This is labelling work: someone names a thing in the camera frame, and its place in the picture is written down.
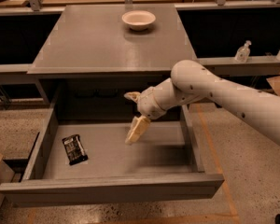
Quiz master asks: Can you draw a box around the grey open top drawer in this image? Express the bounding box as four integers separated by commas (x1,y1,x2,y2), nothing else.
0,96,224,207

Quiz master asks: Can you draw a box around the black rxbar chocolate wrapper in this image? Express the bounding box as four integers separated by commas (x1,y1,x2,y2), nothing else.
62,134,88,165

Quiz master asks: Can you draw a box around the grey long bench rail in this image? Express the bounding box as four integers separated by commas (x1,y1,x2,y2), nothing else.
0,2,280,84

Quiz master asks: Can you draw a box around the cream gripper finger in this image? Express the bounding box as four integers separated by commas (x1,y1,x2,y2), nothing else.
124,91,140,103
125,116,151,145

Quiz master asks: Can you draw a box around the grey cabinet with counter top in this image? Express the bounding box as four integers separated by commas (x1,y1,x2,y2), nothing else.
29,5,196,122

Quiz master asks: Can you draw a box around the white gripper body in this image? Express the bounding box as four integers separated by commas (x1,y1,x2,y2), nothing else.
137,87,166,119

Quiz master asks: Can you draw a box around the white ceramic bowl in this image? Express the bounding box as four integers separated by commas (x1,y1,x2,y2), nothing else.
121,10,156,31

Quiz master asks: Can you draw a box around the clear sanitizer pump bottle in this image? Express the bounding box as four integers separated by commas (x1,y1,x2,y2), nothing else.
234,40,252,63

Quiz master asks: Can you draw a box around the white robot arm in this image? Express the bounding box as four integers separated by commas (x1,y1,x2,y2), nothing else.
124,60,280,146

